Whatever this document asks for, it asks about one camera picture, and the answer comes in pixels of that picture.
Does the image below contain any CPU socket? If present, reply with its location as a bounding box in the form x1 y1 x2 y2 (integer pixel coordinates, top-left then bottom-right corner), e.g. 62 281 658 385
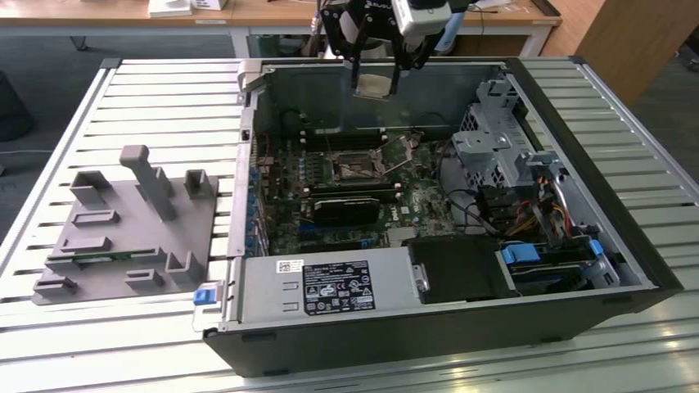
324 151 387 184

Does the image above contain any grey parts rack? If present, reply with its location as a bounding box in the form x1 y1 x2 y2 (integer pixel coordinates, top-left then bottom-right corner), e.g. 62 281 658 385
32 143 223 306

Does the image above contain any black open PC case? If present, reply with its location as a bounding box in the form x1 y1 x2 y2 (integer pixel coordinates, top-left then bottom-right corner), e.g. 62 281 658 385
191 56 687 378

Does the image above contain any green motherboard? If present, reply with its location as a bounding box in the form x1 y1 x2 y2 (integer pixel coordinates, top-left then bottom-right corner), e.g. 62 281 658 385
251 129 455 257

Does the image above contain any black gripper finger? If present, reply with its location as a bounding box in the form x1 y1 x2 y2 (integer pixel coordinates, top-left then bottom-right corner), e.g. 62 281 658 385
390 24 432 98
319 7 366 98

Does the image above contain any silver CPU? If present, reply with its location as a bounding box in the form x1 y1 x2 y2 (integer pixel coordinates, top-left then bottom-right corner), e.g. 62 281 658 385
352 73 395 101

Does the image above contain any blue disk carrier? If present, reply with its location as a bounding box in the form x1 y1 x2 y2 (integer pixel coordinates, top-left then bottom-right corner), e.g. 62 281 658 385
499 241 586 287

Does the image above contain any grey power supply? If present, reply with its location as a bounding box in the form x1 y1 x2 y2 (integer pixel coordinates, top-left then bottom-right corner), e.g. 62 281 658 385
239 247 416 328

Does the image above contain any silver drive cage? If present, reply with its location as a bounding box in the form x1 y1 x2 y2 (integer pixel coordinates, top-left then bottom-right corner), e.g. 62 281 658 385
452 79 570 189

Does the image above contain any black graphics card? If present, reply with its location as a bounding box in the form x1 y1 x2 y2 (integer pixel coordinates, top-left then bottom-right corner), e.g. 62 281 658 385
308 196 382 226

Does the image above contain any silver chipset heatsink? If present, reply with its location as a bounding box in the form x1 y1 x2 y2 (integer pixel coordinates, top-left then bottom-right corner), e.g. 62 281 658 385
386 227 418 247

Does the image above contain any black plastic shroud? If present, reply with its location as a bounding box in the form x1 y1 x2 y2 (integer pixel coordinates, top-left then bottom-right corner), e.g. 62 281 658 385
407 236 518 305

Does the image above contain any plain white box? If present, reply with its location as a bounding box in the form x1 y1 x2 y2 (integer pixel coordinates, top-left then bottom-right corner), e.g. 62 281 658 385
148 0 194 18

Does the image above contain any green RAM stick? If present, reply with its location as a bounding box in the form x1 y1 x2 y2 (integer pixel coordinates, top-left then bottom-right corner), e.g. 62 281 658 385
74 250 158 263

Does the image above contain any wooden desk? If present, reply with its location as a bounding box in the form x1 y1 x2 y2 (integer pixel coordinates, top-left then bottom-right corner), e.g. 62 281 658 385
0 0 563 58

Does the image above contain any coloured wire bundle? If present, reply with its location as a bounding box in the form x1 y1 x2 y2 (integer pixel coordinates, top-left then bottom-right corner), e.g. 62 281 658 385
504 174 578 241

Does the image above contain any wooden cabinet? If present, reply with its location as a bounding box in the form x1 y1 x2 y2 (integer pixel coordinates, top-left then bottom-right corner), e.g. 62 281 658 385
539 0 699 108

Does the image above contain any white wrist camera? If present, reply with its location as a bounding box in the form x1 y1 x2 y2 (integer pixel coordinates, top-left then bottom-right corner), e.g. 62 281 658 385
394 0 455 37

